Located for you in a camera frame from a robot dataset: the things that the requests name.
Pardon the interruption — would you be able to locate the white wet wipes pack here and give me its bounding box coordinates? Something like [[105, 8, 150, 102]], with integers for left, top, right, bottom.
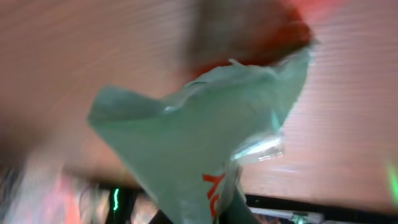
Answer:
[[88, 48, 310, 223]]

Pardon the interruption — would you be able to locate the red Nescafe stick sachet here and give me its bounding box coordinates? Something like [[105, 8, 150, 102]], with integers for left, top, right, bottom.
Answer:
[[185, 0, 313, 78]]

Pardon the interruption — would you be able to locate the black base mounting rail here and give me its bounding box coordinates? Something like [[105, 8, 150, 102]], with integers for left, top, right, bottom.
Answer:
[[105, 187, 397, 224]]

